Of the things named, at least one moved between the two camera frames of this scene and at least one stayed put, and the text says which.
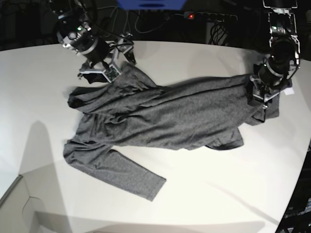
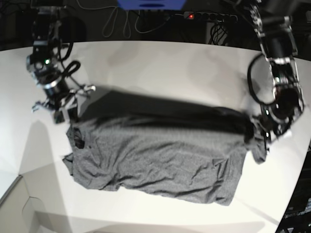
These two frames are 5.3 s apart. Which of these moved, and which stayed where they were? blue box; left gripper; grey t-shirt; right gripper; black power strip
Moved: right gripper; grey t-shirt; left gripper
Stayed: black power strip; blue box
